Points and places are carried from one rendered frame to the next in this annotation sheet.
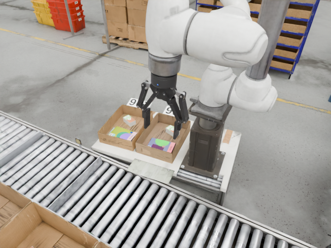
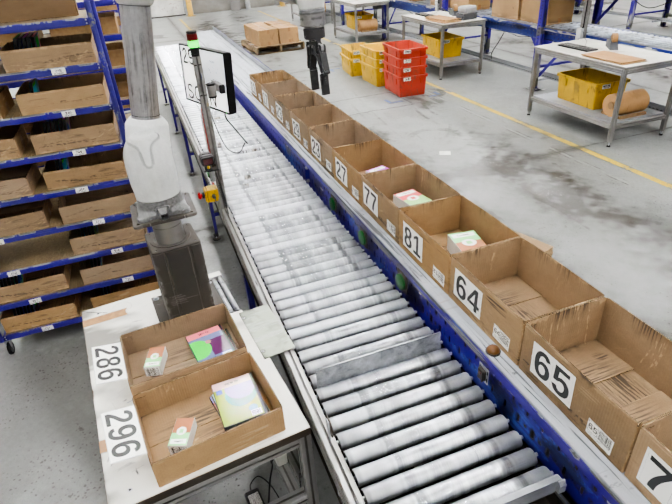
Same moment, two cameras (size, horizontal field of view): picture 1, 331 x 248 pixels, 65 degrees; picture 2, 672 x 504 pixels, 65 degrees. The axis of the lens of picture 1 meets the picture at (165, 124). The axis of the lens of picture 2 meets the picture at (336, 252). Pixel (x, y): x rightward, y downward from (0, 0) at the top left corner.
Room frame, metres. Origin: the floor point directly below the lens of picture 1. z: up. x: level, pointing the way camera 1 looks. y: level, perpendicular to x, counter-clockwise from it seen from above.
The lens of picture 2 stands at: (2.07, 1.37, 2.02)
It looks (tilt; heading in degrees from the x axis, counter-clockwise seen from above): 31 degrees down; 223
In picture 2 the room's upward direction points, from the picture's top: 4 degrees counter-clockwise
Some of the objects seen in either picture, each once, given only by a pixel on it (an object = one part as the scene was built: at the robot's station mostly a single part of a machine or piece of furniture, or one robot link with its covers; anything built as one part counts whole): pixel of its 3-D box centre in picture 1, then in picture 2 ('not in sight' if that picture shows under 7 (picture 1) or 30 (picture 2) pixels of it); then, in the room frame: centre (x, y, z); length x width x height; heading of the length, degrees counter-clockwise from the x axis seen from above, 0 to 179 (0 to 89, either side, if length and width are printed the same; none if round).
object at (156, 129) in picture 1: (164, 136); (184, 351); (1.43, 0.01, 0.80); 0.38 x 0.28 x 0.10; 157
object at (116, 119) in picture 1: (126, 126); (208, 412); (1.55, 0.30, 0.80); 0.38 x 0.28 x 0.10; 159
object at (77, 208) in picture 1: (90, 194); (369, 350); (0.97, 0.46, 0.72); 0.52 x 0.05 x 0.05; 152
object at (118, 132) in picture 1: (122, 135); (238, 399); (1.45, 0.32, 0.79); 0.19 x 0.14 x 0.02; 65
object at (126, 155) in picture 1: (168, 140); (179, 363); (1.44, -0.03, 0.74); 1.00 x 0.58 x 0.03; 68
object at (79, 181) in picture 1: (78, 184); (380, 360); (1.02, 0.55, 0.76); 0.46 x 0.01 x 0.09; 152
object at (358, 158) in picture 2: not in sight; (372, 171); (0.11, -0.18, 0.96); 0.39 x 0.29 x 0.17; 62
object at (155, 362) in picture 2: (172, 131); (156, 361); (1.51, -0.06, 0.78); 0.10 x 0.06 x 0.05; 46
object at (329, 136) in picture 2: not in sight; (344, 147); (-0.07, -0.52, 0.97); 0.39 x 0.29 x 0.17; 62
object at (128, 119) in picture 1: (129, 120); (183, 436); (1.64, 0.29, 0.78); 0.10 x 0.06 x 0.05; 40
